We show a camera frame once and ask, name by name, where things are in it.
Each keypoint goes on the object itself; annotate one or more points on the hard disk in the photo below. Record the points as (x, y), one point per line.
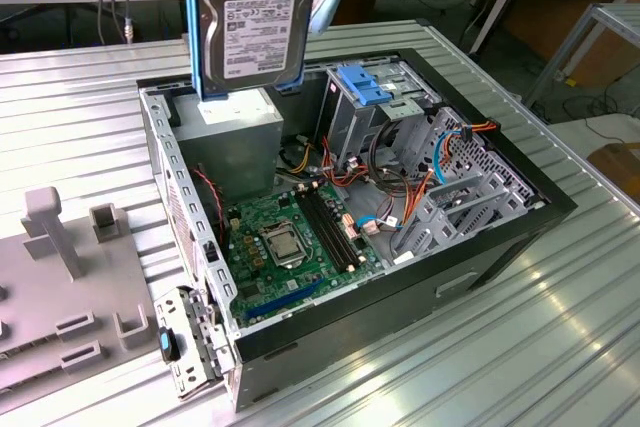
(260, 22)

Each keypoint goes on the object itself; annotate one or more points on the silver disk bay cage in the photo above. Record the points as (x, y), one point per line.
(440, 207)

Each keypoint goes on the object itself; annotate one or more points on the blue plastic drive latch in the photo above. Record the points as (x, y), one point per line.
(357, 76)
(375, 95)

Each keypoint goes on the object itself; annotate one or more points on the silver optical drive cage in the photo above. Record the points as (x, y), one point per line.
(345, 117)

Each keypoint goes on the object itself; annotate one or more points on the silver power supply box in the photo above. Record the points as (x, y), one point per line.
(235, 157)

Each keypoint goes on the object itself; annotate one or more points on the black case fan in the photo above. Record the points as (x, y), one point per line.
(215, 219)

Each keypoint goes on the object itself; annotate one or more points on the CPU socket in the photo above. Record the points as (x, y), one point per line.
(264, 233)

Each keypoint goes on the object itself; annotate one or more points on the black RAM slot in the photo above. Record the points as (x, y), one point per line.
(335, 227)
(341, 227)
(321, 227)
(328, 227)

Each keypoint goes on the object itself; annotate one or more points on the silver CPU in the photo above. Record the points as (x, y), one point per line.
(285, 249)

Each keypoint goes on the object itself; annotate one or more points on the green motherboard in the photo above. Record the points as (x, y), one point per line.
(260, 297)

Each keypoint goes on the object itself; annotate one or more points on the blue expansion slot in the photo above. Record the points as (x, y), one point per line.
(286, 300)

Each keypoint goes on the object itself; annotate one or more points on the grey parts rack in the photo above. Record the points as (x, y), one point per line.
(75, 292)

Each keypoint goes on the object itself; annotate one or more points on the black open PC case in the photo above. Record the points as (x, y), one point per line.
(350, 317)

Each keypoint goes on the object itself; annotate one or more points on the brown cardboard box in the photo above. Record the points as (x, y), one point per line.
(617, 167)

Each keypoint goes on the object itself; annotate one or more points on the aluminium profile frame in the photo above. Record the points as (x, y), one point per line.
(563, 54)

